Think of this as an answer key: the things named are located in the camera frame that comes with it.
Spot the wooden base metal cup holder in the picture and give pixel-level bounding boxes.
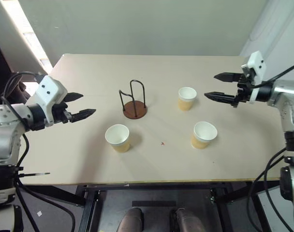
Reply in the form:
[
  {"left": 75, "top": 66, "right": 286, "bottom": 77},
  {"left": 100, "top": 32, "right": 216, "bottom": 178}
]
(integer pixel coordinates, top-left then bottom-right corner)
[{"left": 118, "top": 79, "right": 148, "bottom": 120}]

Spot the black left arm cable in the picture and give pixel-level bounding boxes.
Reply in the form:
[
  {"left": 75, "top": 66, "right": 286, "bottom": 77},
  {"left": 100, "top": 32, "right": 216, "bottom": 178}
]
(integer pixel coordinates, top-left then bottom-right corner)
[{"left": 0, "top": 71, "right": 76, "bottom": 232}]

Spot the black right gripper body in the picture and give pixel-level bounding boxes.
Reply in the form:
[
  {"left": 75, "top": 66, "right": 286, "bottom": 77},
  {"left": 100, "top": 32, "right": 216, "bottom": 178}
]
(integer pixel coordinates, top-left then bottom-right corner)
[{"left": 231, "top": 73, "right": 256, "bottom": 108}]

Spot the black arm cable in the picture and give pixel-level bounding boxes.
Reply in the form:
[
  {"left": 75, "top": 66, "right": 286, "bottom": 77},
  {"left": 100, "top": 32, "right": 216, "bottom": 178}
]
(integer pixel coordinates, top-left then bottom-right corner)
[
  {"left": 246, "top": 62, "right": 294, "bottom": 232},
  {"left": 0, "top": 71, "right": 76, "bottom": 232}
]

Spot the black metal table frame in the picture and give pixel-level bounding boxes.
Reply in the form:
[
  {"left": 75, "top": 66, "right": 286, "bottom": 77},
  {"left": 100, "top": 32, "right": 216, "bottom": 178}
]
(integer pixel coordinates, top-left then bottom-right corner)
[{"left": 16, "top": 180, "right": 280, "bottom": 232}]

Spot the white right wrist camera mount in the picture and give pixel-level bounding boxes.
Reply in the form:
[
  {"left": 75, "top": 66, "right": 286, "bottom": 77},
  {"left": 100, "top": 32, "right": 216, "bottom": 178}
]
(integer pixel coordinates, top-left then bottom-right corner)
[{"left": 241, "top": 50, "right": 268, "bottom": 104}]

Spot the yellow paper cup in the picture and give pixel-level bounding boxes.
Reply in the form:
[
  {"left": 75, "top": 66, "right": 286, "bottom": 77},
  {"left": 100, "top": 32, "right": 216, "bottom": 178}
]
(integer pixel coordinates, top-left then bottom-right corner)
[
  {"left": 191, "top": 121, "right": 218, "bottom": 150},
  {"left": 177, "top": 87, "right": 198, "bottom": 112},
  {"left": 104, "top": 124, "right": 131, "bottom": 153}
]

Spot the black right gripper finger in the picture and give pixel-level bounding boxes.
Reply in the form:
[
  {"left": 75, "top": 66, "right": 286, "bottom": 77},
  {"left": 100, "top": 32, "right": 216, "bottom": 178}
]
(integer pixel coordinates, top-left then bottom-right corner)
[
  {"left": 214, "top": 72, "right": 242, "bottom": 84},
  {"left": 204, "top": 91, "right": 236, "bottom": 105}
]

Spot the dark rounded robot foot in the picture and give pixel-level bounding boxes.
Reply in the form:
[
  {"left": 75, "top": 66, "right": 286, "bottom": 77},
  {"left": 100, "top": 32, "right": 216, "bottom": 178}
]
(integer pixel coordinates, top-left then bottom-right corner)
[
  {"left": 116, "top": 207, "right": 145, "bottom": 232},
  {"left": 170, "top": 207, "right": 207, "bottom": 232}
]

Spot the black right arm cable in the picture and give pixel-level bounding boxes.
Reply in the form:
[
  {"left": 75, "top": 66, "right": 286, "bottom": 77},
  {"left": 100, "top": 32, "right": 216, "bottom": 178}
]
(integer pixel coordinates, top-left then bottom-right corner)
[{"left": 246, "top": 62, "right": 294, "bottom": 232}]

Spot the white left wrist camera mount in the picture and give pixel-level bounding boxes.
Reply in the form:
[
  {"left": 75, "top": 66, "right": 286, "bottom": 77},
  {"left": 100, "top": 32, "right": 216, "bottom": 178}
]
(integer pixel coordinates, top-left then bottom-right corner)
[{"left": 35, "top": 75, "right": 68, "bottom": 128}]

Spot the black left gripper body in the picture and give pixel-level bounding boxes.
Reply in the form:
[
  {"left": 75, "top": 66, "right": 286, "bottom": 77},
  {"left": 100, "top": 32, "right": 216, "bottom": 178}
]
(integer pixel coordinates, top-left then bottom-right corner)
[{"left": 51, "top": 101, "right": 74, "bottom": 125}]

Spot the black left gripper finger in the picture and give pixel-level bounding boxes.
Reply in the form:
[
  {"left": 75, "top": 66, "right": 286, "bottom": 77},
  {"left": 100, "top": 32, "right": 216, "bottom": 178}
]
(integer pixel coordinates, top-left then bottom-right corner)
[
  {"left": 64, "top": 92, "right": 84, "bottom": 102},
  {"left": 71, "top": 108, "right": 97, "bottom": 122}
]

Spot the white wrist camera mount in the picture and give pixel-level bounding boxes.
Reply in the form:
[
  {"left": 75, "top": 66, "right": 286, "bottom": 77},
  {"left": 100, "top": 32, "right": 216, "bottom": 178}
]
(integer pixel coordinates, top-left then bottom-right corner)
[
  {"left": 35, "top": 75, "right": 68, "bottom": 128},
  {"left": 241, "top": 50, "right": 268, "bottom": 104}
]

